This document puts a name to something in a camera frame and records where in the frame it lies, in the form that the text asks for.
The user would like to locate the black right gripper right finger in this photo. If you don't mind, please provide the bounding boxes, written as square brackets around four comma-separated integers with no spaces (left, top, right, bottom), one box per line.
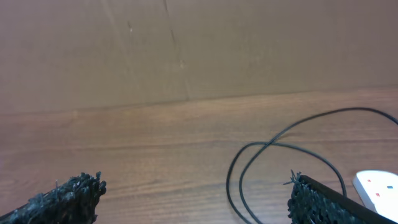
[287,172,396,224]

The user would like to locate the black USB charger cable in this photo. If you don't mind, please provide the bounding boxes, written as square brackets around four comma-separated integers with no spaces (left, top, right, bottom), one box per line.
[226,107,398,224]

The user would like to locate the white power strip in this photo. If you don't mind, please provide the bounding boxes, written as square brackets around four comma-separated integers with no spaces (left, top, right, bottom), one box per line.
[353,170,397,223]

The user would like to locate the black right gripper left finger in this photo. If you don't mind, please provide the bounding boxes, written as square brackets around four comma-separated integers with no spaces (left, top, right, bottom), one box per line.
[1,172,106,224]

